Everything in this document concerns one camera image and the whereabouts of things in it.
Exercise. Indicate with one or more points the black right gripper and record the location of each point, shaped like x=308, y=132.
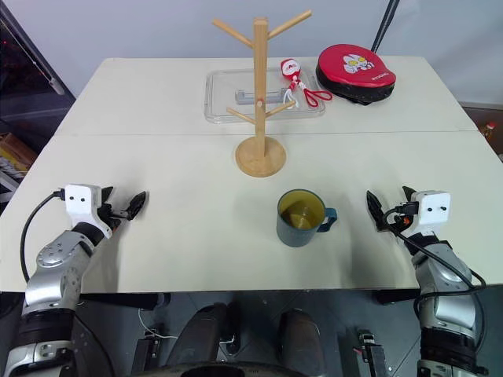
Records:
x=402, y=224

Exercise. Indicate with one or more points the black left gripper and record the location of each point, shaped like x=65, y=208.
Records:
x=114, y=215

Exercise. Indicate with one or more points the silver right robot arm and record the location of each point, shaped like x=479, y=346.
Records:
x=446, y=290

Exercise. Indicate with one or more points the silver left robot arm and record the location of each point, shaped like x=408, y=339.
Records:
x=59, y=271

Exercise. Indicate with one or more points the wooden mug tree stand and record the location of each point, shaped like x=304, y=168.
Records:
x=259, y=118

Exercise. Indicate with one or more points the yellow cardboard box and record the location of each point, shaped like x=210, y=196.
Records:
x=13, y=153

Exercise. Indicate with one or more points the small red white figure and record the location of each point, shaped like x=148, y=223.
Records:
x=490, y=129

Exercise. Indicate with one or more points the clear plastic tray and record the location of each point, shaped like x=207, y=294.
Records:
x=220, y=98

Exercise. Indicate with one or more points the red round boxing pad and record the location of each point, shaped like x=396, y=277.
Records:
x=353, y=66

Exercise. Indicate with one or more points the black motor block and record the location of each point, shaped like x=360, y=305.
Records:
x=373, y=351
x=147, y=349

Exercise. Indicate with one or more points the dark rounded shape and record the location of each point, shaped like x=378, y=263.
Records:
x=300, y=337
x=204, y=334

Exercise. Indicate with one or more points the grey plastic holder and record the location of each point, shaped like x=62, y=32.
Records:
x=245, y=97

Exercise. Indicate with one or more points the black tripod legs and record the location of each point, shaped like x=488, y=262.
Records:
x=383, y=27

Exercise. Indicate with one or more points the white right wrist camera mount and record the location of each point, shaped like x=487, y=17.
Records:
x=434, y=210

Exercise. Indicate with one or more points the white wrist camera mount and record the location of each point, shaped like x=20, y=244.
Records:
x=80, y=202
x=434, y=210

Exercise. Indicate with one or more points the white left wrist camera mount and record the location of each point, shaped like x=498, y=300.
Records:
x=80, y=202

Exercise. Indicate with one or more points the black table leg bracket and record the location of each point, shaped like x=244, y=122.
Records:
x=393, y=297

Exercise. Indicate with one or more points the dark metal frame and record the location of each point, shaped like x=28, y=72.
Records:
x=35, y=55

